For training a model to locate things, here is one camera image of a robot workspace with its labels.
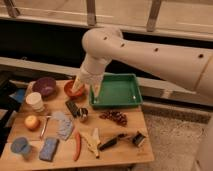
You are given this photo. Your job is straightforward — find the blue sponge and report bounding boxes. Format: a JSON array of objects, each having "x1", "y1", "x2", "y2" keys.
[{"x1": 39, "y1": 137, "x2": 59, "y2": 162}]

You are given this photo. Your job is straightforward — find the white paper cup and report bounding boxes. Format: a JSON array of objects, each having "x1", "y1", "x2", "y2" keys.
[{"x1": 26, "y1": 92, "x2": 45, "y2": 112}]

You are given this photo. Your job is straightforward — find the light blue grey towel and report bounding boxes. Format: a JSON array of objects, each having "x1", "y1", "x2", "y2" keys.
[{"x1": 52, "y1": 111, "x2": 74, "y2": 141}]

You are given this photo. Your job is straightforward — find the orange red bowl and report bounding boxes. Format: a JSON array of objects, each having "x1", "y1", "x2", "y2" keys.
[{"x1": 64, "y1": 80, "x2": 85, "y2": 98}]

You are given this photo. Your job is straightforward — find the blue cloth at edge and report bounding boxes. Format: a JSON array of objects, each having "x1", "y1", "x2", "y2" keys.
[{"x1": 10, "y1": 88, "x2": 26, "y2": 103}]

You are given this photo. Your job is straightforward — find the purple bowl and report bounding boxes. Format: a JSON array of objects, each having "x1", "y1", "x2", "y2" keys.
[{"x1": 32, "y1": 77, "x2": 56, "y2": 97}]

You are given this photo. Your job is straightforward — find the black handled peeler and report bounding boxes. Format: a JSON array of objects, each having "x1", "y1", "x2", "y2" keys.
[{"x1": 99, "y1": 133, "x2": 127, "y2": 151}]

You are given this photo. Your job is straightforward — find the bunch of red grapes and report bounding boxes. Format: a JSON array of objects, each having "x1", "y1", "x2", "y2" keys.
[{"x1": 100, "y1": 111, "x2": 127, "y2": 126}]

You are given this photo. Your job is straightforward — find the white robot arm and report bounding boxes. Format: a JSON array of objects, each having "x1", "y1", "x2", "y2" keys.
[{"x1": 72, "y1": 28, "x2": 213, "y2": 101}]

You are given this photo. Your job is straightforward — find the wooden table board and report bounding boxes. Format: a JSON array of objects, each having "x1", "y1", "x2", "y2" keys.
[{"x1": 0, "y1": 78, "x2": 155, "y2": 169}]

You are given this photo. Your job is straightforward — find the small metal cup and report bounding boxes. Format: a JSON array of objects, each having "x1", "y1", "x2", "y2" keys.
[{"x1": 78, "y1": 108, "x2": 88, "y2": 122}]

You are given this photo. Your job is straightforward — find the metal butter knife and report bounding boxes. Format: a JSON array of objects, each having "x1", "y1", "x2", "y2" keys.
[{"x1": 40, "y1": 115, "x2": 51, "y2": 139}]

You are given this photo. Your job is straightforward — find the black side stand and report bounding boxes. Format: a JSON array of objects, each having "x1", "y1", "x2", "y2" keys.
[{"x1": 0, "y1": 71, "x2": 21, "y2": 156}]

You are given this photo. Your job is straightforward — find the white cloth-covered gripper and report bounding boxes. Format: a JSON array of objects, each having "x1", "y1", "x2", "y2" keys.
[{"x1": 71, "y1": 54, "x2": 107, "y2": 102}]

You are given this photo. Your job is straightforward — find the green plastic tray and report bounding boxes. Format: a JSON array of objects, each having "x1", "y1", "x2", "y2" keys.
[{"x1": 89, "y1": 74, "x2": 143, "y2": 109}]

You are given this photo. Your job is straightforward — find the orange carrot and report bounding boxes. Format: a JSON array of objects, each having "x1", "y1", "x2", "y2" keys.
[{"x1": 73, "y1": 132, "x2": 81, "y2": 161}]

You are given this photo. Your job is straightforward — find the red yellow apple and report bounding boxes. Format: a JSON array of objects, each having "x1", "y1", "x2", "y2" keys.
[{"x1": 24, "y1": 115, "x2": 40, "y2": 131}]

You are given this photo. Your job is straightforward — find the black binder clip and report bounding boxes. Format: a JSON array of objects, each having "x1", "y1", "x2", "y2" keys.
[{"x1": 132, "y1": 132, "x2": 145, "y2": 147}]

